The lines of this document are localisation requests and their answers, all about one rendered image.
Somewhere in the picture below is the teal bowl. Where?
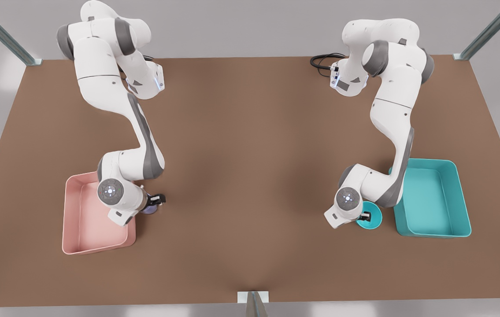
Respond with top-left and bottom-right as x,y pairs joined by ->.
356,201 -> 383,230

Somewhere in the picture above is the purple cup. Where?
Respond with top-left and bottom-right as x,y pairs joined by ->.
139,187 -> 159,215

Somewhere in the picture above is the teal plastic box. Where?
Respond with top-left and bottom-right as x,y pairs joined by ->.
389,158 -> 472,239

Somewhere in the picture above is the pink plastic box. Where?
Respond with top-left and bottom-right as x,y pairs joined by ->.
62,172 -> 137,255

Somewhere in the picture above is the silver frame post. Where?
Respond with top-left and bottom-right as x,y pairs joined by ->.
0,0 -> 43,66
453,0 -> 500,61
237,291 -> 270,317

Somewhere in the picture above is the black cable loop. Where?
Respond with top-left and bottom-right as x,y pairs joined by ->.
310,53 -> 348,78

